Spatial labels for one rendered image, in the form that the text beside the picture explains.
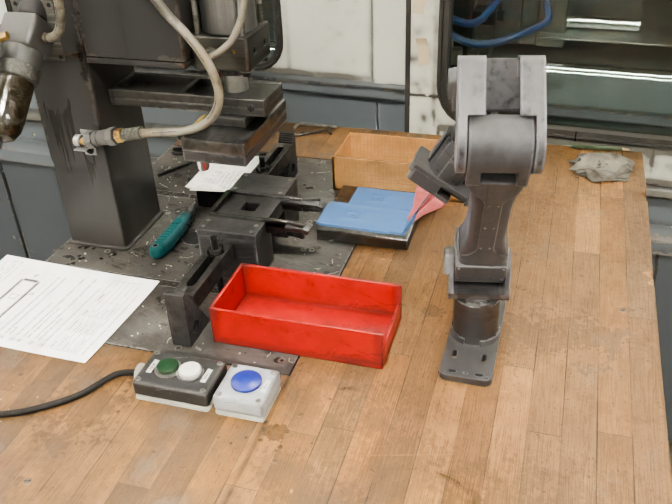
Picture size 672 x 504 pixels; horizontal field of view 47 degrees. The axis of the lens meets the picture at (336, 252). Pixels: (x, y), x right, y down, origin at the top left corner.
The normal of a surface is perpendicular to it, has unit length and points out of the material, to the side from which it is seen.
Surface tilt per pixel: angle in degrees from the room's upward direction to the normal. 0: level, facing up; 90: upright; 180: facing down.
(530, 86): 46
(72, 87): 90
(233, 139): 0
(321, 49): 90
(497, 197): 119
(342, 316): 0
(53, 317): 1
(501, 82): 71
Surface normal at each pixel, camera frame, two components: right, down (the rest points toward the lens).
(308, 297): -0.29, 0.52
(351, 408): -0.04, -0.84
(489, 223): -0.07, 0.88
